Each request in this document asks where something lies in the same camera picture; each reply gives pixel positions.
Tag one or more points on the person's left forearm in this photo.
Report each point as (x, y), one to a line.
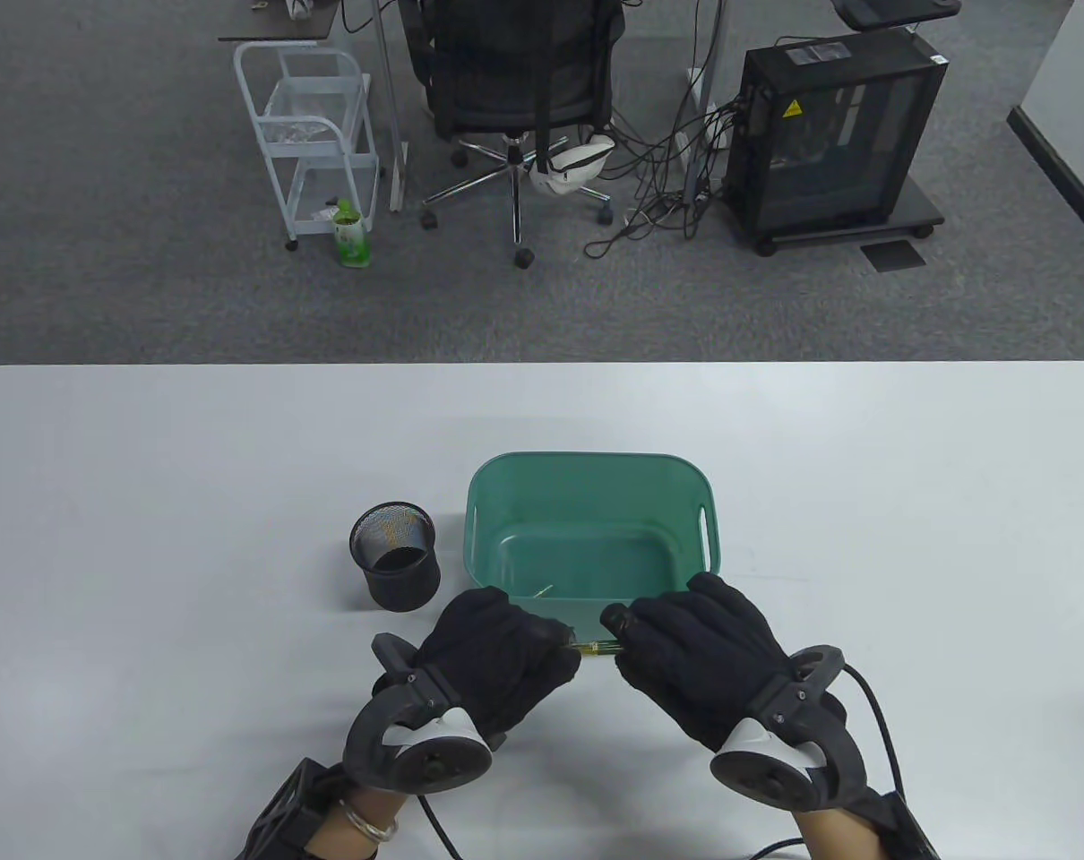
(376, 806)

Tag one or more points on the black wheeled platform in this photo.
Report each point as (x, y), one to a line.
(923, 210)

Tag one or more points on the grey right hand tracker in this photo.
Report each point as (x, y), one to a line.
(766, 775)

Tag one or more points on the black wrist mount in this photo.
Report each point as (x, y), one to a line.
(282, 811)
(909, 833)

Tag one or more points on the white desk leg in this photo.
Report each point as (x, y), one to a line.
(390, 107)
(708, 81)

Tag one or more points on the grey hand tracker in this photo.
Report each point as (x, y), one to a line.
(766, 775)
(439, 769)

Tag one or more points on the person's left hand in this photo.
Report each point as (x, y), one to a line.
(502, 658)

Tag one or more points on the white helmet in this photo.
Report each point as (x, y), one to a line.
(569, 170)

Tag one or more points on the black stand base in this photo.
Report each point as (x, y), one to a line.
(891, 13)

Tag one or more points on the grey left hand tracker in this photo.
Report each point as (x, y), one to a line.
(439, 769)

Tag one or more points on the green plastic basket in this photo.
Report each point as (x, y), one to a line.
(587, 511)

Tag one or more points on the person's right forearm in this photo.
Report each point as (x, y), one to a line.
(842, 838)

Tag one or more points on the green plastic bottle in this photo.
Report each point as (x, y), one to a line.
(352, 242)

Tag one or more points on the green fountain pen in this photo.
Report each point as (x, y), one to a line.
(596, 649)

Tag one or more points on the white rolling cart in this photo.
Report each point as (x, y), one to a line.
(314, 94)

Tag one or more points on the person's right hand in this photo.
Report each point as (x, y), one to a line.
(708, 654)

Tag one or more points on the black office chair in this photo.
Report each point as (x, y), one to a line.
(506, 81)

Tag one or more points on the black mesh pen holder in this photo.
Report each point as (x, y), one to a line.
(399, 587)

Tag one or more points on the dark desk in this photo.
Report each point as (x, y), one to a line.
(273, 27)

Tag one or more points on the black computer tower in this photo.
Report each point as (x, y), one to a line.
(829, 152)

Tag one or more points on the black right wrist mount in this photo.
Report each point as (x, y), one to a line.
(909, 833)

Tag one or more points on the black floor plate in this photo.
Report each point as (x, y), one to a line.
(893, 255)

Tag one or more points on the black left wrist mount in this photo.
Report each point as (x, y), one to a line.
(282, 811)

